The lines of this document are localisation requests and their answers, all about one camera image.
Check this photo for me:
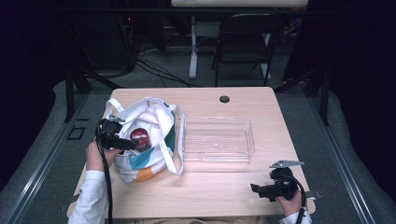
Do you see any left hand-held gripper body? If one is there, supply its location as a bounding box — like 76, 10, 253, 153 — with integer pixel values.
94, 115, 133, 151

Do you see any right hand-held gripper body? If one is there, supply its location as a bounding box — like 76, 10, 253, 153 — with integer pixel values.
259, 160, 305, 202

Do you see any red can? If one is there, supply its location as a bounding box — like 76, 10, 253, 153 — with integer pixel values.
129, 127, 153, 153

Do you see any white tote bag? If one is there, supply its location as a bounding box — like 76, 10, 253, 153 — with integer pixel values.
103, 96, 187, 183

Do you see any clear plastic tray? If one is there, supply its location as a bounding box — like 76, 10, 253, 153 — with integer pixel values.
181, 116, 256, 164

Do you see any person's right hand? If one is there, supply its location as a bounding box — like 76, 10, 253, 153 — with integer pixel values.
276, 189, 304, 218

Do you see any person's left hand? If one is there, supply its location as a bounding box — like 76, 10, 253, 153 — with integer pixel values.
85, 140, 123, 172

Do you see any black metal stand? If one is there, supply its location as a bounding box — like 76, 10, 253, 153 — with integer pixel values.
63, 31, 123, 123
274, 59, 331, 127

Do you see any black folding chair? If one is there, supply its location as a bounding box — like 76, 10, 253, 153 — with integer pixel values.
212, 12, 286, 88

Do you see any white desk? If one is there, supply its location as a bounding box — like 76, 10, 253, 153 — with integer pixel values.
170, 0, 309, 80

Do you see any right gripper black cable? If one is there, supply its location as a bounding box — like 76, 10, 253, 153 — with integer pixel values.
278, 174, 308, 224

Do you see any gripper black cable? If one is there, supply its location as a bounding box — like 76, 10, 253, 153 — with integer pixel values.
278, 174, 308, 224
94, 136, 114, 224

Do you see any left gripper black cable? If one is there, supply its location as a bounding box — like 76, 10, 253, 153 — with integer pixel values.
94, 136, 114, 224

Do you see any bundle of floor cables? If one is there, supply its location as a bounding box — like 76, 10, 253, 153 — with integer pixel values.
118, 12, 206, 89

